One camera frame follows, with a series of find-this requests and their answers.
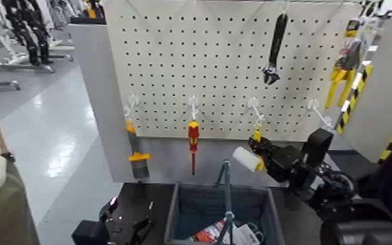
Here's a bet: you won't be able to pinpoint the yellow handled pliers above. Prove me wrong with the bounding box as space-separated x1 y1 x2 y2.
324 40 363 109

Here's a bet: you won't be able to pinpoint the grey scraper orange parts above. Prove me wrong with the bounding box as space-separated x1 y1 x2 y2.
125 119 151 179

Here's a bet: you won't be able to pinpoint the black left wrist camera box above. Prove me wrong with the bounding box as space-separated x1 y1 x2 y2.
71 219 111 245

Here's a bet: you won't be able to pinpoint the red white package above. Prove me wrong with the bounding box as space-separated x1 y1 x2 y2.
194 220 227 244

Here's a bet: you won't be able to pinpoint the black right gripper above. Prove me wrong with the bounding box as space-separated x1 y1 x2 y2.
249 136 306 183

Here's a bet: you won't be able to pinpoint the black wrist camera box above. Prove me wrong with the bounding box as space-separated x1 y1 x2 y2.
71 219 111 245
301 128 334 168

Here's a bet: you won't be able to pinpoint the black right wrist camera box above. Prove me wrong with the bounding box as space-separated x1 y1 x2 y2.
301 128 334 168

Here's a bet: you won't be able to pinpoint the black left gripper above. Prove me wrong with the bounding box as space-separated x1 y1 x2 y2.
99 196 156 245

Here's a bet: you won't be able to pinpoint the black wristwatch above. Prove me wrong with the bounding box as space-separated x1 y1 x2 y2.
0 151 17 163

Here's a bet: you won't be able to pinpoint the teal plastic crate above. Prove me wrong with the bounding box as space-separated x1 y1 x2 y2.
164 183 286 245

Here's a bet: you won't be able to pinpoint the yellow black background machine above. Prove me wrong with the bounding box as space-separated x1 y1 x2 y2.
70 0 107 25

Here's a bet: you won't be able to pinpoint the yellow paint roller white sleeve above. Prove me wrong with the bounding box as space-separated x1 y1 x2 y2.
232 123 266 173

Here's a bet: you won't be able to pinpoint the teal crate carry handle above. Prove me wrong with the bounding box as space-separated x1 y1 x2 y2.
215 160 238 245

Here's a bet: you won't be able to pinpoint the red yellow screwdriver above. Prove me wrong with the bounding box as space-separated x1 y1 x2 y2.
187 121 201 175

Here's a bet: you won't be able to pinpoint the grey side panel hazard stripes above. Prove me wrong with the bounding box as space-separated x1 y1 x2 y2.
334 0 392 164

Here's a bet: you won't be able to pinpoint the pliers packaging card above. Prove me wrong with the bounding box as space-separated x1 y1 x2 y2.
343 18 381 72

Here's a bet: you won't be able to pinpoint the white perforated pegboard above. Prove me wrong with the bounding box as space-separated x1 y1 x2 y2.
104 0 363 142

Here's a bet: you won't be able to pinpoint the white package with scissors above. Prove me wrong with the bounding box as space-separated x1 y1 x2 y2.
231 222 266 245

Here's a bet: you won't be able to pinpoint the black robot on stand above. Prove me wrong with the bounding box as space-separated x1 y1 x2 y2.
1 0 56 66

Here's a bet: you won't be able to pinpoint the grey floor stand base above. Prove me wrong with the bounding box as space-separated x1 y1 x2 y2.
0 80 22 91

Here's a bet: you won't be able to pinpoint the black handled adjustable wrench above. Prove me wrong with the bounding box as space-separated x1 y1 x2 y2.
262 13 289 85

